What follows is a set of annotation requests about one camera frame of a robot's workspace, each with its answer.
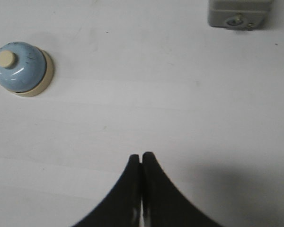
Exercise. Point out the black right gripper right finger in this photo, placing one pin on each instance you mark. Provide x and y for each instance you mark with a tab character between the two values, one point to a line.
163	204

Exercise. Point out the grey push button control box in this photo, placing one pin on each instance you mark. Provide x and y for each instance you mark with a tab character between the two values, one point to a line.
238	14

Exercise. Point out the blue and cream desk bell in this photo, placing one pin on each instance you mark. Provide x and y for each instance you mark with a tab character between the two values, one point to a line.
25	70

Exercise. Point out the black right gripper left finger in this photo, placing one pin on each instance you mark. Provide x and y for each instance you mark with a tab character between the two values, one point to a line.
121	207

